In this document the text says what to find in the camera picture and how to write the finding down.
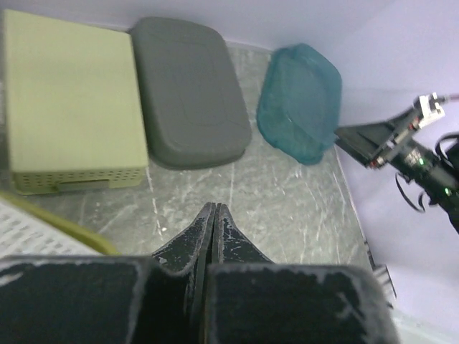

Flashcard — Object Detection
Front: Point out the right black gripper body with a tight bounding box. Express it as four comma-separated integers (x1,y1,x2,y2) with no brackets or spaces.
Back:
369,107,440,194

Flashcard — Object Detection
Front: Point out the pale green perforated basket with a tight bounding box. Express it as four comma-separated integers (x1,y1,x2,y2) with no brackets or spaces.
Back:
3,9,148,194

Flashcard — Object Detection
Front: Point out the white perforated basket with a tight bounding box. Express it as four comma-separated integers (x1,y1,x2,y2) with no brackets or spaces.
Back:
1,201,95,257

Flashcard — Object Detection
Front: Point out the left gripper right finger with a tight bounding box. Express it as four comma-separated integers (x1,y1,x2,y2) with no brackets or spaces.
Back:
204,204,399,343

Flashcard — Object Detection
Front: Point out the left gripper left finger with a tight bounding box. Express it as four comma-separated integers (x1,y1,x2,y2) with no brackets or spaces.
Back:
1,203,215,343

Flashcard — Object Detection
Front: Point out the dark grey basin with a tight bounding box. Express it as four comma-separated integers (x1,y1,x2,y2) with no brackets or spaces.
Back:
129,16,252,169

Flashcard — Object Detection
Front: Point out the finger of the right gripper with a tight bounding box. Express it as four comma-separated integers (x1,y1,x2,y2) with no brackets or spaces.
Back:
335,120,398,169

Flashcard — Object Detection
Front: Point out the large olive green container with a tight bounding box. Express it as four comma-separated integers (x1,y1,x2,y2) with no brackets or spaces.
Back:
1,191,120,255

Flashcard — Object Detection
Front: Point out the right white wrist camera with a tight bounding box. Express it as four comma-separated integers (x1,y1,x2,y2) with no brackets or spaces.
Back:
418,92,445,129

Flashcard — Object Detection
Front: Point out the teal transparent basin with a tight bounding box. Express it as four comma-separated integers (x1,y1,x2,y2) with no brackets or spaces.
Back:
256,43,342,166

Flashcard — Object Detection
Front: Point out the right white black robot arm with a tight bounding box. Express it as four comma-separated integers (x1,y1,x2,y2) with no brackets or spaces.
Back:
335,107,458,229

